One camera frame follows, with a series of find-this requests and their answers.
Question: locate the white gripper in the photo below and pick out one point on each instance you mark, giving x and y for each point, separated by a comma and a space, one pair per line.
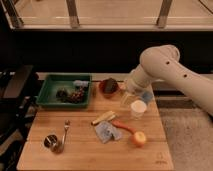
133, 88

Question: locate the silver metal fork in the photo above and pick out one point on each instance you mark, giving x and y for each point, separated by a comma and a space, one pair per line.
66, 128

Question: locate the small metal cup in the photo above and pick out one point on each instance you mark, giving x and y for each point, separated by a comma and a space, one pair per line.
53, 143

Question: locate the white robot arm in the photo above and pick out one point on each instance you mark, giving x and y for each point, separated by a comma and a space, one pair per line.
162, 62

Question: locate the small blue cup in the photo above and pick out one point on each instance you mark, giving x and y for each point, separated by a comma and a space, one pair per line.
147, 96

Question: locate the red bowl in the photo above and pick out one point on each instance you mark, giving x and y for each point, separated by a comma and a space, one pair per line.
101, 87

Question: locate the yellow banana toy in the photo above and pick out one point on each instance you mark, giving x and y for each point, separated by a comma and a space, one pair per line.
107, 116

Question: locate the orange carrot toy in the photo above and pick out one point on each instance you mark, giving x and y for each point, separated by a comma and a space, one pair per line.
122, 125

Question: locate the wooden cutting board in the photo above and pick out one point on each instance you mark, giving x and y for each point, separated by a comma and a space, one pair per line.
83, 151

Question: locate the blue cloth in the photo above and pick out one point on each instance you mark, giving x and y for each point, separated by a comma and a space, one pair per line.
106, 131

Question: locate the yellow red apple toy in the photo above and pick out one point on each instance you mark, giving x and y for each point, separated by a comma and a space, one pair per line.
138, 138

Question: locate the light blue object in tray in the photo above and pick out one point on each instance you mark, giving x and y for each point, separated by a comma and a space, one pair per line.
81, 83

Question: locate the dark grapes toy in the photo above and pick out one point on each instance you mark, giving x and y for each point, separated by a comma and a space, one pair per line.
77, 96

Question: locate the dark green vegetable toy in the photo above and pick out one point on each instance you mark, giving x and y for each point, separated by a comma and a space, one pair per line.
62, 94

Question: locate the green plastic tray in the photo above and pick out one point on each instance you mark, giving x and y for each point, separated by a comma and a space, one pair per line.
47, 95

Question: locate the black equipment on left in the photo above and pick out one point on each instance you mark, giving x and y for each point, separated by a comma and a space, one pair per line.
17, 93

